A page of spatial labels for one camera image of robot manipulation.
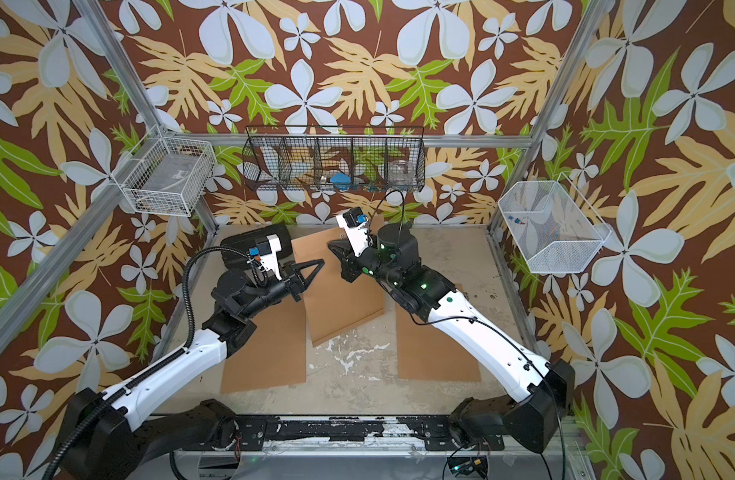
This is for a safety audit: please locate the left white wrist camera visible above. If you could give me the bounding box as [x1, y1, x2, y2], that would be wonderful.
[249, 234, 282, 280]

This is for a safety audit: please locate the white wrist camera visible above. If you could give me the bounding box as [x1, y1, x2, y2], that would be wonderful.
[249, 234, 282, 280]
[336, 207, 371, 257]

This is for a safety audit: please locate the brown file bag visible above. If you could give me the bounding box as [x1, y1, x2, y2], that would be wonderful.
[220, 297, 307, 393]
[395, 305, 481, 382]
[291, 218, 385, 346]

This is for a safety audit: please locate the white wire basket left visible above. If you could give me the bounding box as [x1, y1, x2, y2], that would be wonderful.
[115, 136, 217, 217]

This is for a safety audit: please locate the blue object in basket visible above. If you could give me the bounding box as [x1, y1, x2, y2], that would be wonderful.
[328, 172, 352, 191]

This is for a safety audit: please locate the black wire basket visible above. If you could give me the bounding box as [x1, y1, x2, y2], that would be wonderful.
[238, 125, 427, 193]

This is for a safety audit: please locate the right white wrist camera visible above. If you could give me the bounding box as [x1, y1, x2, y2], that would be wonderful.
[336, 207, 371, 257]

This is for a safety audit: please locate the white mesh basket right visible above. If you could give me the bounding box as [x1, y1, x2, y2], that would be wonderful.
[499, 180, 613, 276]

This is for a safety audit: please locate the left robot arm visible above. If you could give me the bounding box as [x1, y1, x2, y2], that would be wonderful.
[42, 259, 325, 479]

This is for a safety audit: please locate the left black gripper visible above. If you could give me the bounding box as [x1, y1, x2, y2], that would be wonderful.
[240, 257, 319, 322]

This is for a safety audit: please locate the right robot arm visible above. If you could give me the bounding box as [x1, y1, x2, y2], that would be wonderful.
[327, 209, 575, 454]

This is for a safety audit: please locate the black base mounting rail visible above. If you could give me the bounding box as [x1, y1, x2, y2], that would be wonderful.
[190, 414, 507, 453]

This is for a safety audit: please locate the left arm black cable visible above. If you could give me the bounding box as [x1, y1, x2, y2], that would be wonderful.
[41, 247, 251, 480]

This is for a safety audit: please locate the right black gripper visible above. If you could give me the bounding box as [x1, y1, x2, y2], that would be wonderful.
[329, 239, 409, 293]

